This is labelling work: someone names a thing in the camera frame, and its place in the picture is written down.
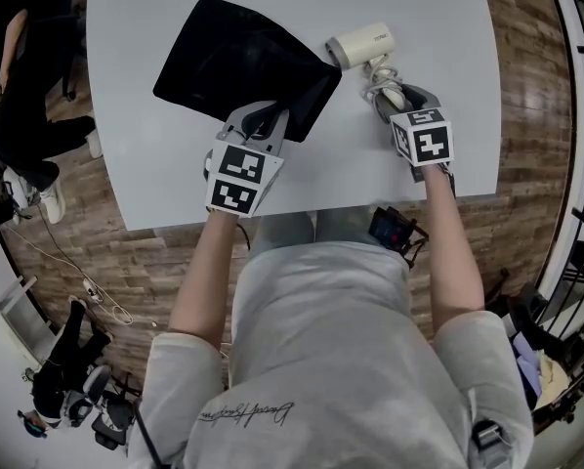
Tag person's grey trousers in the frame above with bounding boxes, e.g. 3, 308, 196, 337
250, 206, 389, 258

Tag black drawstring pouch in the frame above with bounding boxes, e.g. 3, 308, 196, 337
152, 0, 345, 145

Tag black metal railing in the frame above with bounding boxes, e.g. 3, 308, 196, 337
530, 0, 584, 409

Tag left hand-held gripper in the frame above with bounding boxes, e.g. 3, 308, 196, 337
202, 101, 291, 220

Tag person's left forearm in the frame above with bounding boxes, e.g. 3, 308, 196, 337
167, 210, 240, 352

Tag white shelf unit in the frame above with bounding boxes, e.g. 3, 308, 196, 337
0, 275, 49, 361

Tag white hair dryer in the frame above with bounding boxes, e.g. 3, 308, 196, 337
324, 21, 406, 111

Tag person's right forearm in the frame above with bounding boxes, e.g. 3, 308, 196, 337
421, 163, 486, 336

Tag white floor cable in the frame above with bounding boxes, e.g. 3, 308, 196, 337
0, 221, 135, 325

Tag black waist device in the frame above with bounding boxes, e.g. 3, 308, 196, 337
368, 205, 430, 269

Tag white floor device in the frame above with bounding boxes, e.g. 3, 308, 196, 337
1, 166, 34, 222

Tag black strap buckle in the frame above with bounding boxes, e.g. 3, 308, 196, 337
470, 420, 511, 469

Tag black equipment heap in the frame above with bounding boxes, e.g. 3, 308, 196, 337
17, 296, 142, 453

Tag person's white t-shirt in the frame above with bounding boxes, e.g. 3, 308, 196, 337
125, 239, 536, 469

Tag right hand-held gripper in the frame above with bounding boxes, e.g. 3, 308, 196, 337
371, 83, 458, 198

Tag white power strip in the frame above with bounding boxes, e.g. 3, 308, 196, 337
82, 278, 104, 303

